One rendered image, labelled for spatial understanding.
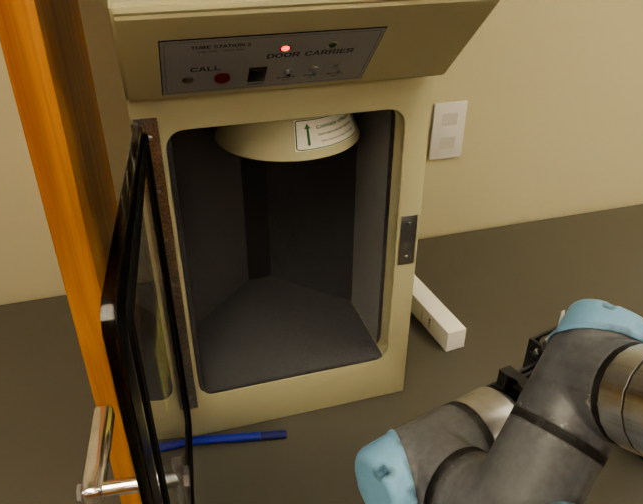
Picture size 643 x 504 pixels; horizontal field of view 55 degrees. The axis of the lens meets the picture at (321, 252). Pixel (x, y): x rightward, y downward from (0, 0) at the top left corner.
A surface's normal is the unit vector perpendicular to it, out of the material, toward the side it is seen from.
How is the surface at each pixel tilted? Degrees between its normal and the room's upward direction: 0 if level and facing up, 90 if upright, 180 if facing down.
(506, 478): 44
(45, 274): 90
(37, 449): 0
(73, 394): 0
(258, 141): 66
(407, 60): 135
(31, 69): 90
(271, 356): 0
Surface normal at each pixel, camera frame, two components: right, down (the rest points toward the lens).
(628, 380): -0.84, -0.46
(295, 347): 0.00, -0.85
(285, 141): 0.04, 0.14
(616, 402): -0.94, -0.13
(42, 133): 0.29, 0.51
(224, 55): 0.20, 0.96
